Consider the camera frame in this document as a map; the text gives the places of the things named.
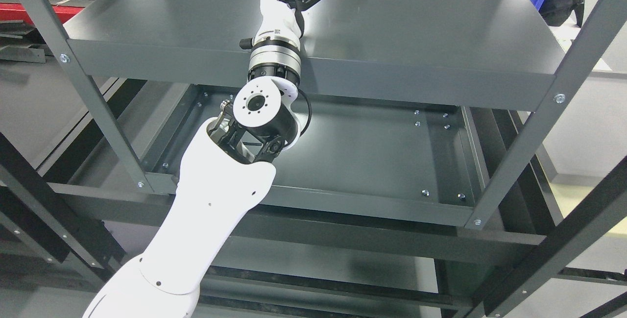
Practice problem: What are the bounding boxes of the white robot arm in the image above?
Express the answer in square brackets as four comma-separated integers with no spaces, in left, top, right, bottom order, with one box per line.
[83,33,306,318]

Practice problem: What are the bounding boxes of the dark grey metal shelf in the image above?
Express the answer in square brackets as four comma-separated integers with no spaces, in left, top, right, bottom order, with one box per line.
[1,0,626,318]

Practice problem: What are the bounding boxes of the red metal beam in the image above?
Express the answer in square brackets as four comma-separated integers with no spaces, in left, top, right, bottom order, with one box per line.
[0,3,85,25]

